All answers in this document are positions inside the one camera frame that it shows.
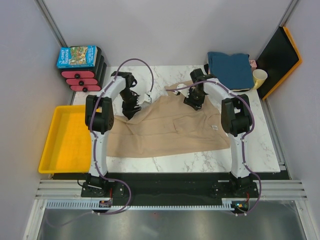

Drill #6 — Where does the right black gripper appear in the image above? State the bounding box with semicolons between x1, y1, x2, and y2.
183;88;206;111

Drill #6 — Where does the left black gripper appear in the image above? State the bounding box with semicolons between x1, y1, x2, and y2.
119;88;142;121

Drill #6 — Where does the beige t-shirt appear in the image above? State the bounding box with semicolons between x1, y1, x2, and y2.
107;92;230;158

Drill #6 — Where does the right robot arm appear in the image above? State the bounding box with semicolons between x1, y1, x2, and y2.
183;68;254;197

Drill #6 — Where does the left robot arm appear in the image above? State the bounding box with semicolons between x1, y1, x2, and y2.
85;71;142;197

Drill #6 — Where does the folded blue t-shirt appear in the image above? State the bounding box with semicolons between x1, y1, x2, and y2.
207;51;254;89

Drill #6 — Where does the black pink drawer unit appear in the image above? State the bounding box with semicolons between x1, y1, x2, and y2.
59;46;107;93

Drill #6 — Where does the pink box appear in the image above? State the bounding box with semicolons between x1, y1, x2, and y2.
249;59;257;72

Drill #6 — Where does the yellow mug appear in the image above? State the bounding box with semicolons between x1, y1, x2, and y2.
252;69;268;90

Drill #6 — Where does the blue treehouse book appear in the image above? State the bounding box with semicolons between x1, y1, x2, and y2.
56;45;101;69

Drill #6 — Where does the yellow plastic bin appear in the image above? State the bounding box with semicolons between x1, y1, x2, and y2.
38;105;91;174

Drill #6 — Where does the black orange tray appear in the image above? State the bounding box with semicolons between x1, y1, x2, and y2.
256;26;303;100

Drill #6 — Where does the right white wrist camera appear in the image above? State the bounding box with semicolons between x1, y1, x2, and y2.
173;83;190;98

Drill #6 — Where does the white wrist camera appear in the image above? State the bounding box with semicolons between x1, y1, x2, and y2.
173;83;190;98
137;93;152;106

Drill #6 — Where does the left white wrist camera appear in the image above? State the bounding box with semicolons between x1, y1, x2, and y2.
137;93;152;106

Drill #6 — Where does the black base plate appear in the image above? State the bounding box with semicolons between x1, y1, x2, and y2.
81;173;259;205

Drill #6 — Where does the white cable duct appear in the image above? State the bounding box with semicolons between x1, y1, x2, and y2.
45;199;235;211

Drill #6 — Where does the aluminium frame rail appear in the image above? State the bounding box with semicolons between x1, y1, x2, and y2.
35;180;82;200

